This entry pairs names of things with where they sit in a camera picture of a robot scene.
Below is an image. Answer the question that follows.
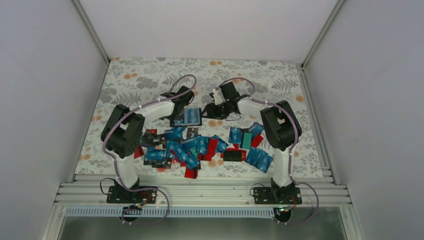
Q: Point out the black leather card holder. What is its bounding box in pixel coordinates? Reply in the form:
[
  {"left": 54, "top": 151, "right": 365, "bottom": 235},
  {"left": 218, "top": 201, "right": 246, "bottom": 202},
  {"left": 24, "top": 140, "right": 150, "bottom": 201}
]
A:
[{"left": 170, "top": 107, "right": 203, "bottom": 127}]

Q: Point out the blue VIP diamond card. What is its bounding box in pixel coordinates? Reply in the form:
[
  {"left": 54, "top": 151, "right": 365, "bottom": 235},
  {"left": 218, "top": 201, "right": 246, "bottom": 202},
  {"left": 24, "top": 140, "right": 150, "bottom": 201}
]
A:
[{"left": 184, "top": 108, "right": 201, "bottom": 126}]

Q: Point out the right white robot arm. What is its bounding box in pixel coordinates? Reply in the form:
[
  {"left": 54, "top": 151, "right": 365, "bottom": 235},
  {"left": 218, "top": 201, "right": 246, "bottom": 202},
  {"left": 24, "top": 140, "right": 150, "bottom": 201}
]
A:
[{"left": 202, "top": 81, "right": 302, "bottom": 204}]

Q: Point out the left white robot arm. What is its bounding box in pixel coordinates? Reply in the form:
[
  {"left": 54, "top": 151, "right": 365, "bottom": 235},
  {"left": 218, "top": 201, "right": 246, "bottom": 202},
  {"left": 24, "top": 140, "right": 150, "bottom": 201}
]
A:
[{"left": 100, "top": 86, "right": 194, "bottom": 203}]

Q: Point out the blue card beside teal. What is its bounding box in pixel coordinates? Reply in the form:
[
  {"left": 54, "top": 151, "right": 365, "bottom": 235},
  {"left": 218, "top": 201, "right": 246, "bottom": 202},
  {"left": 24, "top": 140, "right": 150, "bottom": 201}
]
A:
[{"left": 228, "top": 126, "right": 242, "bottom": 145}]

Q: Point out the blue card near teal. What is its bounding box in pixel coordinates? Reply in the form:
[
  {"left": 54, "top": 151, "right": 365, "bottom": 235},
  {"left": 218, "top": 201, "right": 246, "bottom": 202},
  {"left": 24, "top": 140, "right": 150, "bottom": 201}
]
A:
[{"left": 248, "top": 122, "right": 264, "bottom": 137}]

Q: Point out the black card on red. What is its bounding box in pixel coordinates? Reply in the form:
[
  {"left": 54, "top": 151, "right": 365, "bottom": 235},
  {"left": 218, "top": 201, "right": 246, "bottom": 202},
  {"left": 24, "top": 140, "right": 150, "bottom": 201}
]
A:
[{"left": 222, "top": 150, "right": 243, "bottom": 162}]

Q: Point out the black VIP card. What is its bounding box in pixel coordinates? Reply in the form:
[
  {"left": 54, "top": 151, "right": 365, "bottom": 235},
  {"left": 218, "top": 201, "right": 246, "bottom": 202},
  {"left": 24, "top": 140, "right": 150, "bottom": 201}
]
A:
[{"left": 140, "top": 132, "right": 167, "bottom": 148}]

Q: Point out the blue VIP card lower left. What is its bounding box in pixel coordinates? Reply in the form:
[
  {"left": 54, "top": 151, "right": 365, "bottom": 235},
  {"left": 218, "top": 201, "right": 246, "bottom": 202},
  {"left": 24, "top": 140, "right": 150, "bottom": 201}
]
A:
[{"left": 145, "top": 148, "right": 166, "bottom": 162}]

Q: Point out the blue VIP card stack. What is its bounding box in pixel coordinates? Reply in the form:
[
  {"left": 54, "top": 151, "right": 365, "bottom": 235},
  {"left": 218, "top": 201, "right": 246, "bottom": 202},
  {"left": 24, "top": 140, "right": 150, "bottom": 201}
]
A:
[{"left": 245, "top": 147, "right": 274, "bottom": 173}]

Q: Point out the red card bottom centre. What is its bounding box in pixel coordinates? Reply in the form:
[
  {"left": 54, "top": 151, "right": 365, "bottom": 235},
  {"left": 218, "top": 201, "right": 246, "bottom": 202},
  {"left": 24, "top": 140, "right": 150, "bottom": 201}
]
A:
[{"left": 184, "top": 167, "right": 199, "bottom": 179}]

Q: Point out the floral table mat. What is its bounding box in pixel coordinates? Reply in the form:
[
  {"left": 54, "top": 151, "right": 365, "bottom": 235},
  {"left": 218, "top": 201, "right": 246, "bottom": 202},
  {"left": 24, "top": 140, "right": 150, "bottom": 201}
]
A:
[{"left": 75, "top": 56, "right": 324, "bottom": 180}]

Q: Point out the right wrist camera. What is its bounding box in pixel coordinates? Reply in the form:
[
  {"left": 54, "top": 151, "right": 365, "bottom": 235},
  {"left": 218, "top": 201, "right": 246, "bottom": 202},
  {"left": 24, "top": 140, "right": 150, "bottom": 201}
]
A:
[{"left": 209, "top": 88, "right": 224, "bottom": 106}]

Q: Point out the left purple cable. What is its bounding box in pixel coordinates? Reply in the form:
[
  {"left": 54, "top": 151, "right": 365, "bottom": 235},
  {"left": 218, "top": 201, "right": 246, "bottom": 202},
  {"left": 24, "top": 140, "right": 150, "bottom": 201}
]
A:
[{"left": 101, "top": 74, "right": 198, "bottom": 196}]

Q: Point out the purple cable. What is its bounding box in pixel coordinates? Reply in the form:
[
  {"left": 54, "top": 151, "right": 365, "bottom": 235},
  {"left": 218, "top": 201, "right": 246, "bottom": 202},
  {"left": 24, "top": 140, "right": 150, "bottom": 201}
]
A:
[
  {"left": 216, "top": 77, "right": 320, "bottom": 200},
  {"left": 101, "top": 74, "right": 198, "bottom": 196}
]

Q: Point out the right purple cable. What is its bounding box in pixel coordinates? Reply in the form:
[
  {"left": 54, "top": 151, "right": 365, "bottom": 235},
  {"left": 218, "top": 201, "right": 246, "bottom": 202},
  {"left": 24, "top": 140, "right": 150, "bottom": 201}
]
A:
[{"left": 216, "top": 77, "right": 320, "bottom": 200}]

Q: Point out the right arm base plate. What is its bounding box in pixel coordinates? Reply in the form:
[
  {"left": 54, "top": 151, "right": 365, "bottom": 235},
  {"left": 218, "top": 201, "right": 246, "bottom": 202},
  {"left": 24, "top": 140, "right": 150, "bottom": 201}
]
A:
[{"left": 252, "top": 186, "right": 303, "bottom": 205}]

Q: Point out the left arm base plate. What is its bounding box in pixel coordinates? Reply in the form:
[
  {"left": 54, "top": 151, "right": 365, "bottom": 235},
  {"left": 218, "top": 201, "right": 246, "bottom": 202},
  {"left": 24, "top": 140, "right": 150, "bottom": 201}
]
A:
[{"left": 106, "top": 185, "right": 157, "bottom": 204}]

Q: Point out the aluminium rail frame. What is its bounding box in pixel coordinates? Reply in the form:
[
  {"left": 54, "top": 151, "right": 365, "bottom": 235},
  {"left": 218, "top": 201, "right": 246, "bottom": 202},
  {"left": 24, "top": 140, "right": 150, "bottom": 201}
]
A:
[{"left": 54, "top": 174, "right": 352, "bottom": 207}]

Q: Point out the grey perforated cable duct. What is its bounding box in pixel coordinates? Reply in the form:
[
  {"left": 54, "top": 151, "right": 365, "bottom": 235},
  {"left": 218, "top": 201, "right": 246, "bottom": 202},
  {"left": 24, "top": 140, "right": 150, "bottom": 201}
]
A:
[{"left": 64, "top": 206, "right": 274, "bottom": 219}]

